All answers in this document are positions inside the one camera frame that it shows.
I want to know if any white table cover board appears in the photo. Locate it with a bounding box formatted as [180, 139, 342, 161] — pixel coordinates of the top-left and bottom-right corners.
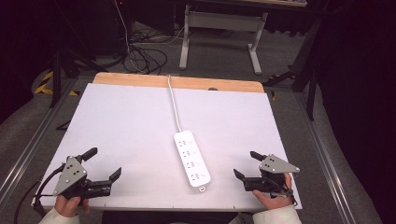
[32, 82, 304, 213]

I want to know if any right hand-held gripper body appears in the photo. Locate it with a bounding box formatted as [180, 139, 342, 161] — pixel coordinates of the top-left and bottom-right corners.
[243, 154, 301, 193]

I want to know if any aluminium floor rail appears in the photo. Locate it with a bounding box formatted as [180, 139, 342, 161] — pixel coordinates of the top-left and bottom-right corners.
[293, 91, 359, 224]
[0, 77, 78, 203]

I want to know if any white power strip cable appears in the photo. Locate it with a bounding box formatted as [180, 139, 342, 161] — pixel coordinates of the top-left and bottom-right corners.
[166, 74, 183, 133]

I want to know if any white metal desk frame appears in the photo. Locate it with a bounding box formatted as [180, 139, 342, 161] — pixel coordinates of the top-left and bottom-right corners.
[178, 4, 269, 77]

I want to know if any person's right hand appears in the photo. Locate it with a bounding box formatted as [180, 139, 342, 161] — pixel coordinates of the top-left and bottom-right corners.
[251, 172, 294, 211]

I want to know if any thin white floor cable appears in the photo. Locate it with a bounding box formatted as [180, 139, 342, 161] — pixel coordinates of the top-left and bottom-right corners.
[113, 0, 148, 75]

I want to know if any person's left hand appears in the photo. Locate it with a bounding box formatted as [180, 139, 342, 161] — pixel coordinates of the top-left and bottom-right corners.
[54, 194, 92, 218]

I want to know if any black floor cables bundle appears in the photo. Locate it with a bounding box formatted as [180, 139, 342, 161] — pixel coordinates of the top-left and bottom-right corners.
[122, 29, 169, 76]

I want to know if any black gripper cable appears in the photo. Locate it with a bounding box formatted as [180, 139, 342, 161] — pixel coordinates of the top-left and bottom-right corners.
[13, 163, 67, 224]

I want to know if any yellow black floor tape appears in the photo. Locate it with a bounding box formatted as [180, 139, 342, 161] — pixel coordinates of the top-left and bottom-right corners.
[33, 70, 80, 97]

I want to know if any white power strip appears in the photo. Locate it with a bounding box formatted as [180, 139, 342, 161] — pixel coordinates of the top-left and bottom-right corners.
[173, 130, 212, 193]

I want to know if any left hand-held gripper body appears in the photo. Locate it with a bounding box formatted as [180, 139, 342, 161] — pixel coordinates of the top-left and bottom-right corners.
[52, 155, 112, 201]

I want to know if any black metal stand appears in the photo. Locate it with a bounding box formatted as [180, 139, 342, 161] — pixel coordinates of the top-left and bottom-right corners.
[262, 17, 323, 122]
[49, 0, 108, 109]

